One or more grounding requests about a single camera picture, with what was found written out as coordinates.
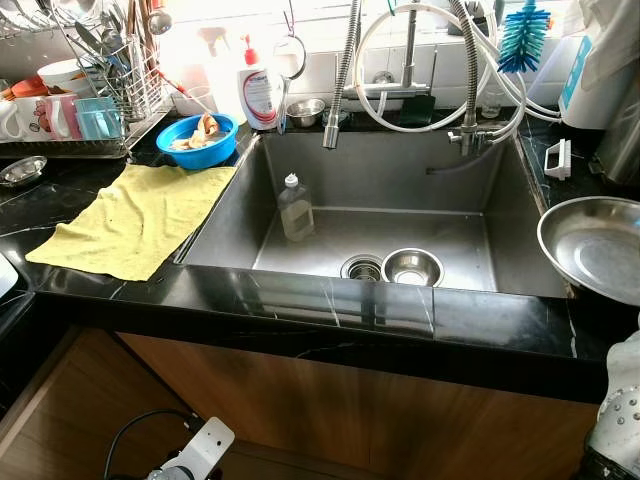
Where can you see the brown wooden kitchen cabinet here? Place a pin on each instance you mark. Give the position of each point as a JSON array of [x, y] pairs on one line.
[[350, 420]]

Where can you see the white countertop appliance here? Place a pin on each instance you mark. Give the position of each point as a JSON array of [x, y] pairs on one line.
[[6, 278]]

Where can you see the steel wall tap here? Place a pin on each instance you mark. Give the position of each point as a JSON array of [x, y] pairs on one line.
[[410, 55]]

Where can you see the small steel dish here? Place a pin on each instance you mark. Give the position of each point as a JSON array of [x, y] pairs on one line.
[[22, 170]]

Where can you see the white bowl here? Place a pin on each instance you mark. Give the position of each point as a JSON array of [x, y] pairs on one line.
[[65, 75]]

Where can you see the stainless steel sink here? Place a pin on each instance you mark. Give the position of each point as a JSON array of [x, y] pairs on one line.
[[400, 180]]

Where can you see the steel ladle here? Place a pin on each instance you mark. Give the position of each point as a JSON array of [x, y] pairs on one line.
[[160, 20]]

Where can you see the pale food peels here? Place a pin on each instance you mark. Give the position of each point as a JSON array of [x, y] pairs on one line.
[[205, 130]]

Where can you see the medium steel bowl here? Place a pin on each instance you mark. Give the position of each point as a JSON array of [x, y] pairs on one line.
[[412, 268]]

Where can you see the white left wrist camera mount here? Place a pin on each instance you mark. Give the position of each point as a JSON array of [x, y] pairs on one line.
[[210, 445]]

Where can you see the yellow cloth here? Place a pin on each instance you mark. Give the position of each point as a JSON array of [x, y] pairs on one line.
[[130, 220]]

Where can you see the white red pump soap bottle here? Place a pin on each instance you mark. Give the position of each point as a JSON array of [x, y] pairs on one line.
[[260, 95]]

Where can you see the steel sink drain strainer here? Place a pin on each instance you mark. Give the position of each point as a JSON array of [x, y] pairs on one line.
[[360, 268]]

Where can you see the dark green sponge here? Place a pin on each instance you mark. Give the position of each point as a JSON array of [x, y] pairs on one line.
[[418, 110]]

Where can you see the tall steel canister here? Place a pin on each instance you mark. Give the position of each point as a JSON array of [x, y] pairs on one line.
[[622, 140]]

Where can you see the white printed mug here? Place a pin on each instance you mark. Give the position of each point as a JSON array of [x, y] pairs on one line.
[[20, 120]]

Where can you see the white plastic holder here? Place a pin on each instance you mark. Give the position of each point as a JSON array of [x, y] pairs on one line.
[[548, 163]]

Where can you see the small steel bowl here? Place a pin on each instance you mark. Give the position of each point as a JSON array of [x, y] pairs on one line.
[[305, 110]]

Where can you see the white water purifier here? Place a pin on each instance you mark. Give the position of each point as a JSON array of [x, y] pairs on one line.
[[600, 90]]

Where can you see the orange bowl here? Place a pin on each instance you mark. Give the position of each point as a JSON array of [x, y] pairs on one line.
[[30, 87]]

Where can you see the blue bottle brush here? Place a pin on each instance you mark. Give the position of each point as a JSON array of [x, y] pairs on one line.
[[523, 40]]

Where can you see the clear plastic bottle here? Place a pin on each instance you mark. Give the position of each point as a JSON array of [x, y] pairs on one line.
[[296, 213]]

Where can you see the steel mesh strainer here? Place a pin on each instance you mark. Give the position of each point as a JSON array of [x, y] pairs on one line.
[[290, 57]]

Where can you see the pink mug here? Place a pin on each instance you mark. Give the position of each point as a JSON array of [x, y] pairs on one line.
[[62, 117]]

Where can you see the steel gooseneck faucet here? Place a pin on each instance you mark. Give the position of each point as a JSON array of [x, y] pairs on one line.
[[471, 90]]

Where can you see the teal plastic cup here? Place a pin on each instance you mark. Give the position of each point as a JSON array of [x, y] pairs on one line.
[[98, 118]]

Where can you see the large steel basin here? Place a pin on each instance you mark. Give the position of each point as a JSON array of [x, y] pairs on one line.
[[600, 250]]

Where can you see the blue plastic bowl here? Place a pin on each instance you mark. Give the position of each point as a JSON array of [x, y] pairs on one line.
[[198, 157]]

